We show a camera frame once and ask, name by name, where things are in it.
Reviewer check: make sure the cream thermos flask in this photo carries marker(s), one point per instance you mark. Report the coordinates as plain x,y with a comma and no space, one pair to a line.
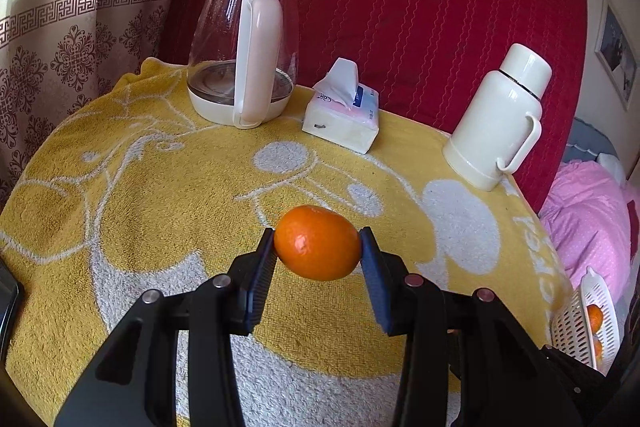
495,127

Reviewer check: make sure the patterned beige curtain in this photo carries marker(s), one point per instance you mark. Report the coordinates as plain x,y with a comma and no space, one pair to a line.
65,47

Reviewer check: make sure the tissue pack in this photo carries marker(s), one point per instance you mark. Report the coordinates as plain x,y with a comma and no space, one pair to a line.
345,127

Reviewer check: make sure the pink dotted cloth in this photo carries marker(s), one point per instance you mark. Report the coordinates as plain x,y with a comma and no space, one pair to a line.
585,222

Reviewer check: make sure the black smartphone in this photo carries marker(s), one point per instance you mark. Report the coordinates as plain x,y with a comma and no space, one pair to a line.
9,307

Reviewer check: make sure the grey quilted cloth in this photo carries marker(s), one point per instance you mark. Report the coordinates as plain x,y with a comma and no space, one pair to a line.
590,137

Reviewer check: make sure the framed wall picture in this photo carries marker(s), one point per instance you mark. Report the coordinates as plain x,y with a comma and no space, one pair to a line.
617,52

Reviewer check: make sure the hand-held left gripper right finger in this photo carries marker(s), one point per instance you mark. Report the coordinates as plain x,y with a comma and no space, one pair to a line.
377,282

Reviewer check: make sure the white plastic basket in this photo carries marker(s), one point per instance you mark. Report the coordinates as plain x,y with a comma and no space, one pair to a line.
575,332

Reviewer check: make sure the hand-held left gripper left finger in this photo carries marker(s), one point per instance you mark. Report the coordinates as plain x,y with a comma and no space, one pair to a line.
259,277

